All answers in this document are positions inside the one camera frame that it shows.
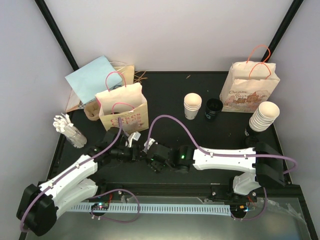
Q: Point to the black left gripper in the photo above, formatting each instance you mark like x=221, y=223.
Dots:
x=136, y=150

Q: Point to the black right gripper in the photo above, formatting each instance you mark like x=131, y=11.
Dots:
x=155, y=167

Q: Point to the cream paper bag pink sides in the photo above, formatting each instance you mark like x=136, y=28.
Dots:
x=124, y=105

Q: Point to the small stack paper cups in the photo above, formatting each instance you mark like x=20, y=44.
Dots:
x=192, y=104

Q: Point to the black lid stack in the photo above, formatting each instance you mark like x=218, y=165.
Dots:
x=212, y=108

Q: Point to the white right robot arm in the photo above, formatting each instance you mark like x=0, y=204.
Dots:
x=260, y=166

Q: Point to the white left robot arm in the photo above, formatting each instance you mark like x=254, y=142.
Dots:
x=41, y=205

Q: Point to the stacked pulp cup carriers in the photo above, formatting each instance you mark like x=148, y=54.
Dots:
x=92, y=110

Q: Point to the patterned flat paper bag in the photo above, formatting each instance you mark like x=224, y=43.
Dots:
x=74, y=103

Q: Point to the brown kraft paper bag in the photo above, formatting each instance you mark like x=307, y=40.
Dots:
x=128, y=71

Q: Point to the light blue paper bag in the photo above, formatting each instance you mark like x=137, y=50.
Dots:
x=95, y=77

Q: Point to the tall stack paper cups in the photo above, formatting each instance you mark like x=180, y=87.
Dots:
x=263, y=117

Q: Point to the Cream Bear printed paper bag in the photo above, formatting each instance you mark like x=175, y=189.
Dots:
x=248, y=84

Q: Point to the light blue slotted cable duct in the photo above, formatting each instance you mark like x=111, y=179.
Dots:
x=150, y=208

